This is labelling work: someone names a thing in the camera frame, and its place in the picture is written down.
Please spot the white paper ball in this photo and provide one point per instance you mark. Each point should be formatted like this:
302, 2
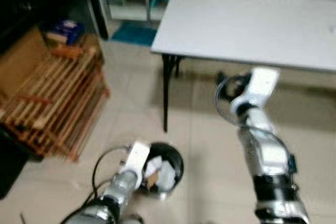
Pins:
152, 165

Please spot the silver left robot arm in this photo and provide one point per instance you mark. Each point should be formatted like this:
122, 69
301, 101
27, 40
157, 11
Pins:
118, 190

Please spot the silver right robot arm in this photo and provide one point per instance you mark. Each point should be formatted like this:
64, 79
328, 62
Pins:
268, 156

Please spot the black round rubbish bin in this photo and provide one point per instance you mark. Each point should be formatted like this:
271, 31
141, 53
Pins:
176, 156

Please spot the wooden slatted rack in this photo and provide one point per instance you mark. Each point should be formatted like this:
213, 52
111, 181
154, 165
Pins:
58, 98

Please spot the blue cardboard box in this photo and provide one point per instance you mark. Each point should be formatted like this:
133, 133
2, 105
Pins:
65, 31

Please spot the brown cardboard sheet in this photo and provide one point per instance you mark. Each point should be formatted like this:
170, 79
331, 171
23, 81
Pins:
21, 59

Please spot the black bulky object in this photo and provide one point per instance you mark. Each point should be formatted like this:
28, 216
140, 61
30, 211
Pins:
10, 161

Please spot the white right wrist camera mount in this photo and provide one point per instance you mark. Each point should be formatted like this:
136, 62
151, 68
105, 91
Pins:
262, 85

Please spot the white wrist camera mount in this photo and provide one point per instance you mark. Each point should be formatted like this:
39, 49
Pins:
136, 156
262, 85

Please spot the black folding table leg frame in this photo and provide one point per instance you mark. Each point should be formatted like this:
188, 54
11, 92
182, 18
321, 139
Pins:
166, 87

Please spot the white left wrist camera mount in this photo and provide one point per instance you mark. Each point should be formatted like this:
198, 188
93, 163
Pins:
136, 156

